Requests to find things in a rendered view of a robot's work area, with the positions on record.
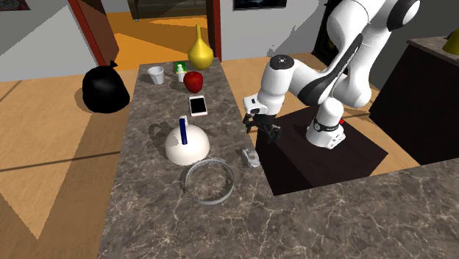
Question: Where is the dark robot stand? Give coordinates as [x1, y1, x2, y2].
[255, 105, 389, 196]

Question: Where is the dark wooden cabinet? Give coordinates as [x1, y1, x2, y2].
[127, 0, 209, 21]

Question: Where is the white dome-shaped bowl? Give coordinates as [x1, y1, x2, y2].
[164, 123, 211, 166]

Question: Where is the red apple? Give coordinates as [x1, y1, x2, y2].
[182, 71, 204, 94]

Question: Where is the small clear grey glass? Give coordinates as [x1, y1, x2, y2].
[242, 148, 262, 168]

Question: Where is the dark cabinet with stone top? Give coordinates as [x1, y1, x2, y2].
[368, 35, 459, 166]

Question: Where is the white cup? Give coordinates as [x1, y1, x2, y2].
[147, 65, 165, 86]

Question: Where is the yellow long-necked vase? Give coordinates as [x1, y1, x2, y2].
[187, 23, 215, 71]

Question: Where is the white phone with black screen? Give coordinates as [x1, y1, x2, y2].
[188, 94, 209, 118]

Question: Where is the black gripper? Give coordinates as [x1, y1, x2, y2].
[242, 113, 282, 145]

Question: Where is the black framed picture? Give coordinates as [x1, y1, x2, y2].
[310, 2, 340, 67]

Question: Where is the black rubbish bag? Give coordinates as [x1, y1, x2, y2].
[81, 60, 131, 114]

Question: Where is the dark red wall picture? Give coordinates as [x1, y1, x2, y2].
[0, 0, 32, 12]

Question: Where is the red-brown door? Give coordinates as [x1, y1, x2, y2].
[67, 0, 121, 67]

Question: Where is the grey metal ring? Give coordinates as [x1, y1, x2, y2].
[182, 157, 236, 206]

